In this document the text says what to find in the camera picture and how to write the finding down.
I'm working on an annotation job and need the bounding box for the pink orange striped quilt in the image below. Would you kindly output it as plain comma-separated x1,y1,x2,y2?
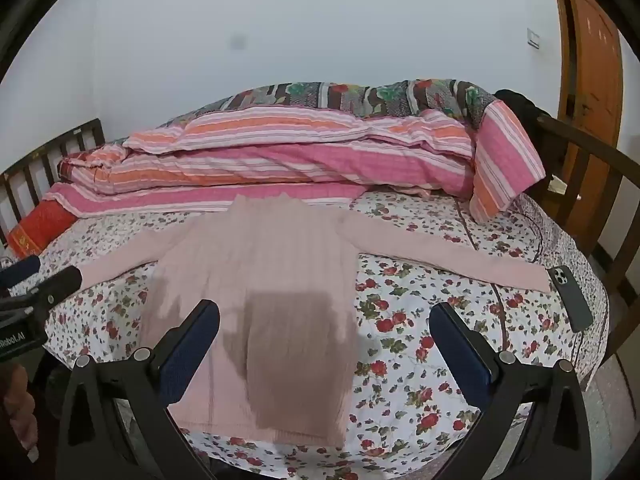
44,94,547,225

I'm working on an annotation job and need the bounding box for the brown wooden door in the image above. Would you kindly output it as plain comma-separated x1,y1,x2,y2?
547,0,626,221

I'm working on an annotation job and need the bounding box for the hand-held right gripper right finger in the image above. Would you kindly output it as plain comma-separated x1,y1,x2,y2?
429,302,607,480

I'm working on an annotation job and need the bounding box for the grey smartphone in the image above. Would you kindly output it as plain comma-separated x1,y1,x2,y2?
546,264,595,334

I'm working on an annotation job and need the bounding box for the floral bed sheet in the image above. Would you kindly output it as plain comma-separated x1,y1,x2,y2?
0,189,612,480

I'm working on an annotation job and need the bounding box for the pink ribbed sweater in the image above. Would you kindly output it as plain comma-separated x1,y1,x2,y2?
80,194,554,449

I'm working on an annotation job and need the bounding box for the dark floral patchwork quilt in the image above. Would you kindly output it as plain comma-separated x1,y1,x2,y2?
165,78,501,130

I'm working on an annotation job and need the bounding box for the person's left hand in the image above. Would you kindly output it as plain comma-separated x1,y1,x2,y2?
0,364,40,463

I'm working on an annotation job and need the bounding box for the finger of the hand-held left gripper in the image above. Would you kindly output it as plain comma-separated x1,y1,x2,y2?
0,255,42,291
0,265,84,317

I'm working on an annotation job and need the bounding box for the dark wooden footboard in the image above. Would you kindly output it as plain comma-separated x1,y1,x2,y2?
534,114,640,357

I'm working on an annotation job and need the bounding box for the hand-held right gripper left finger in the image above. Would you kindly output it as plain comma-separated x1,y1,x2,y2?
57,299,221,480

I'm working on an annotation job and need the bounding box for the red pillow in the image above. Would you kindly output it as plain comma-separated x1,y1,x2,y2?
7,199,79,260

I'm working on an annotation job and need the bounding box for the black cloth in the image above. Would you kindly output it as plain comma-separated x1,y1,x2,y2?
494,88,540,128

